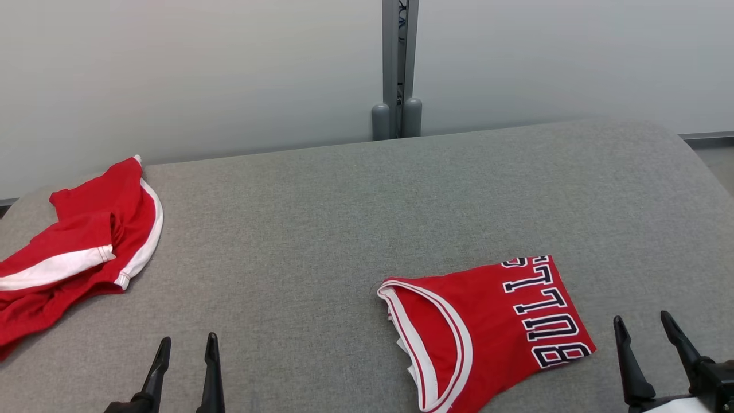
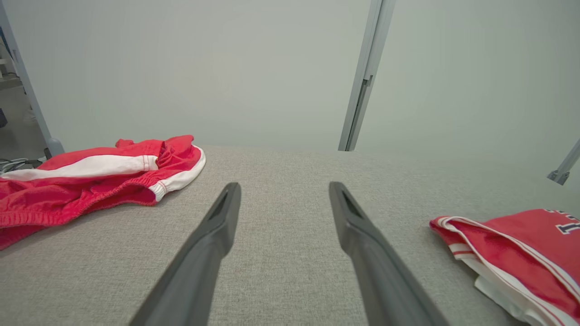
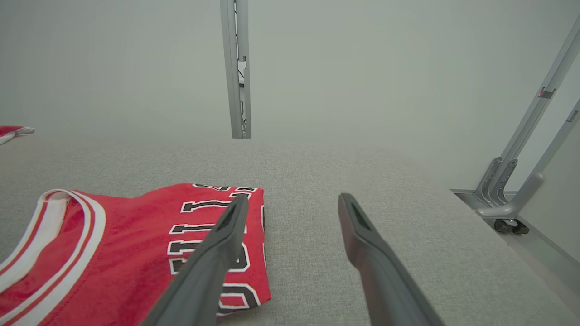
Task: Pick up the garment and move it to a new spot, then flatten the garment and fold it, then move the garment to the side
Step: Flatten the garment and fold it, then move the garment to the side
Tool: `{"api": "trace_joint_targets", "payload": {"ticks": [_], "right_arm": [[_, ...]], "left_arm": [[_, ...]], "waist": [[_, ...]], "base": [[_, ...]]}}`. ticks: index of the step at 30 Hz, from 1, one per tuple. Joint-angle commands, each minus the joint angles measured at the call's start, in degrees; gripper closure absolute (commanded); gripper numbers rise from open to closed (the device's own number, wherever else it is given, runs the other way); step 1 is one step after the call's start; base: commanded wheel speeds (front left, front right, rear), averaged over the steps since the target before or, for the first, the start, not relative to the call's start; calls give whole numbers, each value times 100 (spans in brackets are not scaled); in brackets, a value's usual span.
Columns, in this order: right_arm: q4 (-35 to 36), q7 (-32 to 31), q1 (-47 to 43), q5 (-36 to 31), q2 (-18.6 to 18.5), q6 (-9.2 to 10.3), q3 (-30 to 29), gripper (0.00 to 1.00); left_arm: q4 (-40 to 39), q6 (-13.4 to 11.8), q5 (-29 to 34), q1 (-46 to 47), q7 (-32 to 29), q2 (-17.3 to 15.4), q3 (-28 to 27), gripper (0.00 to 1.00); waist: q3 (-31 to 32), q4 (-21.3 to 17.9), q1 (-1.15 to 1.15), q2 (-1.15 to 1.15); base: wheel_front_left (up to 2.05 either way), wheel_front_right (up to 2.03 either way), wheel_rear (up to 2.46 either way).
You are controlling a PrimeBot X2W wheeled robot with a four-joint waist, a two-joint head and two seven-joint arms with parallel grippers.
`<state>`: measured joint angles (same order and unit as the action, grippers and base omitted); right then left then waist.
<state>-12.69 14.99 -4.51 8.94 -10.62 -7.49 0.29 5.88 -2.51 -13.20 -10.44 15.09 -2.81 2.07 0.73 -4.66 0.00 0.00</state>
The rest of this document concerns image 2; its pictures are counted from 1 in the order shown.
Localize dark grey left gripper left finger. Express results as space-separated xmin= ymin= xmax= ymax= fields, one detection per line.
xmin=129 ymin=182 xmax=242 ymax=326

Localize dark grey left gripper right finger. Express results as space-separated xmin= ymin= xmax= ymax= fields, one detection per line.
xmin=329 ymin=182 xmax=449 ymax=326

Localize red white jersey with lettering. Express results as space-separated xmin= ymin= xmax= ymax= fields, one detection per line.
xmin=429 ymin=208 xmax=580 ymax=326

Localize red shorts with white stripe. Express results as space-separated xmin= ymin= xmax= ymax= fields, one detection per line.
xmin=0 ymin=134 xmax=207 ymax=250

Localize grey metal partition post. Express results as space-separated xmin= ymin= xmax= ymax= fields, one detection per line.
xmin=547 ymin=138 xmax=580 ymax=186
xmin=338 ymin=0 xmax=397 ymax=152
xmin=0 ymin=5 xmax=65 ymax=158

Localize grey cable bundle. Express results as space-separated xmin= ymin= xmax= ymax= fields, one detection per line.
xmin=0 ymin=158 xmax=42 ymax=174

